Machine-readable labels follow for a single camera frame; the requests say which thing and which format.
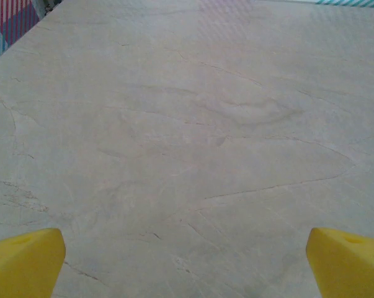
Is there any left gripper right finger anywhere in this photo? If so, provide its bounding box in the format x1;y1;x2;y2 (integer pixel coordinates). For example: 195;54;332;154
305;227;374;298

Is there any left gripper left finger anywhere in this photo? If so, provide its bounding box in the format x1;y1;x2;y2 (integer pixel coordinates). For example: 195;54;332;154
0;227;66;298

